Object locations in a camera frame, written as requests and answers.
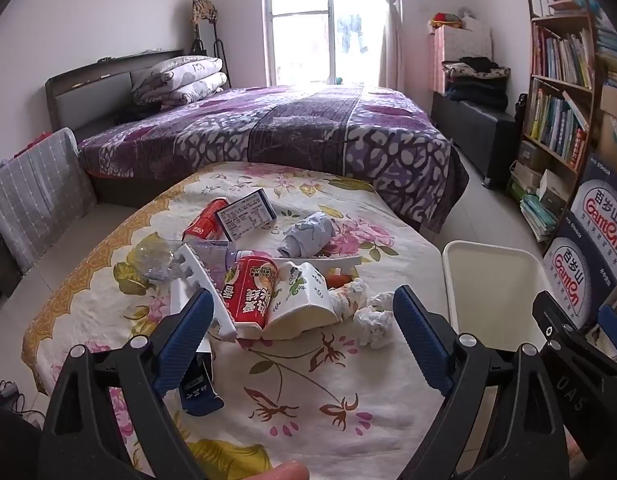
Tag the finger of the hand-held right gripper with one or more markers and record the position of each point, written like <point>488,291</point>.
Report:
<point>551,315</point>
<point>613,322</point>

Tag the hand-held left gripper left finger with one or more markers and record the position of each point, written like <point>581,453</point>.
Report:
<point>183,340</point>

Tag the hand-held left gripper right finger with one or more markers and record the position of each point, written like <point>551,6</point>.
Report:
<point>418,340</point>

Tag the white trash bin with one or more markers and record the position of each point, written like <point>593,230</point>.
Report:
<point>488,285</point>

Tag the clear plastic bottle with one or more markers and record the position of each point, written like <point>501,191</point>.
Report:
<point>158,262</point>

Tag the person's left hand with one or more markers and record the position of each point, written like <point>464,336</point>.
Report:
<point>283,472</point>

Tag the cardboard box with red logo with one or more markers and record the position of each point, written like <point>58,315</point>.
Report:
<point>573,280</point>
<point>601,210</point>

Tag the crumpled white tissue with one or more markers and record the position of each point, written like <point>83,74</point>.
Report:
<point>351,297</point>
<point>381,301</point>
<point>373,327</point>

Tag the blue small carton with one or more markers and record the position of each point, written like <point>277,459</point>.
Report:
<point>198,395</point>

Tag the red instant noodle cup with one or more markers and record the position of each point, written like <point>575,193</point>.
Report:
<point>248,295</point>

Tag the orange plastic piece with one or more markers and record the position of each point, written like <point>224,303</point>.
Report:
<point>338,278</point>

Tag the stack of books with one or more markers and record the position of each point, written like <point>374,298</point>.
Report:
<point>536,210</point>

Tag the white foam strip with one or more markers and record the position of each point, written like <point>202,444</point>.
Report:
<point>346,262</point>

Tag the white patterned paper cup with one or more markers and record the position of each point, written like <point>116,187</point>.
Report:
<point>303,305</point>

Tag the floral tablecloth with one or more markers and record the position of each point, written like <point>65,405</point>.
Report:
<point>298,410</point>

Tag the white box with blue edge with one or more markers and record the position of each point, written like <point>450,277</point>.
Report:
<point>246,212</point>

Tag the crumpled grey plastic bag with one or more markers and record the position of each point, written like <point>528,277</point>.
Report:
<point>308,235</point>

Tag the row of books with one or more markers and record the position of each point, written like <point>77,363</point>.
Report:
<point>563,57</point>
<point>556,125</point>

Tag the black bench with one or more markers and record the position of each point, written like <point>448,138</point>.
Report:
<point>478,130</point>

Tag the wooden bookshelf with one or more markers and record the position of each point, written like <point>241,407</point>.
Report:
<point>591,110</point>

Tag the pile of dark clothes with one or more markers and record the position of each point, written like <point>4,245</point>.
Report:
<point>476,82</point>

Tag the folded purple floral quilts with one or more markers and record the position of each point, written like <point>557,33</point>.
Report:
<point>183,80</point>

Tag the dark wooden headboard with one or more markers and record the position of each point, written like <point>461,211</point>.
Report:
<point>88,80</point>

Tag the pink cabinet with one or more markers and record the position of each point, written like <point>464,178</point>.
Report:
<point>463,42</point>

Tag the black coat stand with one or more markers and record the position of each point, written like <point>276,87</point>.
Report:
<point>220,50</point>

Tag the stuffed toys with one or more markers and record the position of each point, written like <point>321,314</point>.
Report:
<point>446,17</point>

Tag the pale curtain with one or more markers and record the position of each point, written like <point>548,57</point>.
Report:
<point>388,20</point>

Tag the window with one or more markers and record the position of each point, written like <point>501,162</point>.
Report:
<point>298,20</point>

